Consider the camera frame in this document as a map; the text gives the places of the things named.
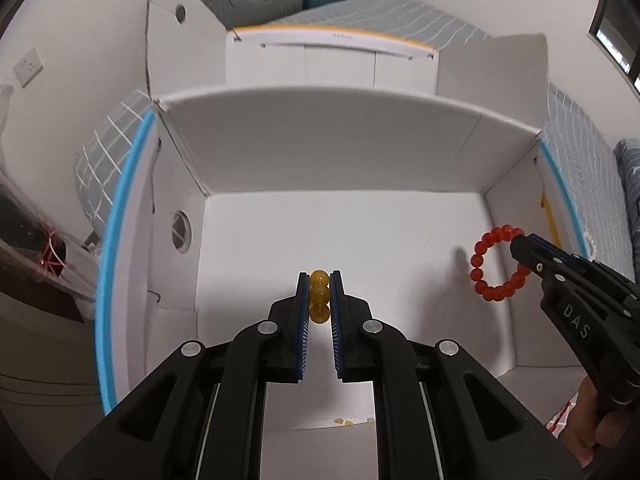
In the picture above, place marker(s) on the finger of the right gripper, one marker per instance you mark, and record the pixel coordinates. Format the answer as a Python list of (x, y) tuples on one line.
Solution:
[(518, 249), (540, 250)]

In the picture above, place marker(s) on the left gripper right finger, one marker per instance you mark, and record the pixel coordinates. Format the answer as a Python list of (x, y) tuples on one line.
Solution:
[(439, 414)]

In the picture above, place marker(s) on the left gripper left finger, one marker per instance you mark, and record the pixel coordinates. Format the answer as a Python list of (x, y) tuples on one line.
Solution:
[(200, 413)]

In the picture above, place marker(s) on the person's right hand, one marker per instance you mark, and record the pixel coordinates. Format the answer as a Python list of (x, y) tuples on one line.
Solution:
[(606, 446)]

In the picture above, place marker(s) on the white box with blue outside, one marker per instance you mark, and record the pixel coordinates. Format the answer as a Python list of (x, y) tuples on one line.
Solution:
[(228, 194)]

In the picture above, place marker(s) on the dark framed window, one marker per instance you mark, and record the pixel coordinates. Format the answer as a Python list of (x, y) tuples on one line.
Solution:
[(616, 32)]

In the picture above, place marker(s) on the white box with orange outside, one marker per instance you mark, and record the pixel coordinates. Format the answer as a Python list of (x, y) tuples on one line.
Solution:
[(290, 55)]

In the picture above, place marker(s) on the white wall socket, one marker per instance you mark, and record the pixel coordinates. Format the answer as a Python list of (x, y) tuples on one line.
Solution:
[(29, 66)]

